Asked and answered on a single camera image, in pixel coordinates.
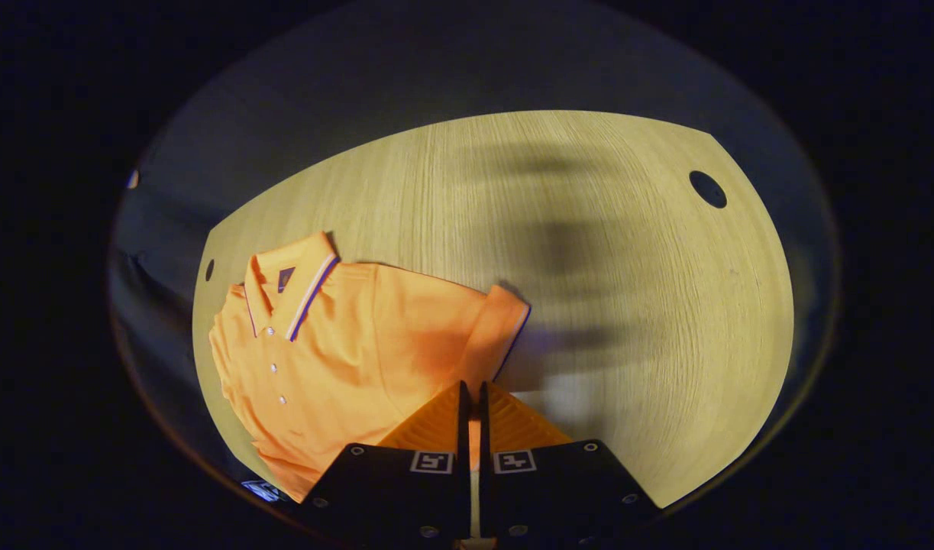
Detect orange polo T-shirt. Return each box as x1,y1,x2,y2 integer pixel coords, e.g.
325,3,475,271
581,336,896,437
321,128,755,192
208,231,531,503

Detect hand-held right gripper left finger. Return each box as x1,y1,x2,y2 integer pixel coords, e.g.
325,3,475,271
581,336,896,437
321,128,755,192
302,381,472,541

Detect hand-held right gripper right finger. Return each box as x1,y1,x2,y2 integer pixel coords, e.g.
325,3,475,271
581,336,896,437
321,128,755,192
478,381,659,541

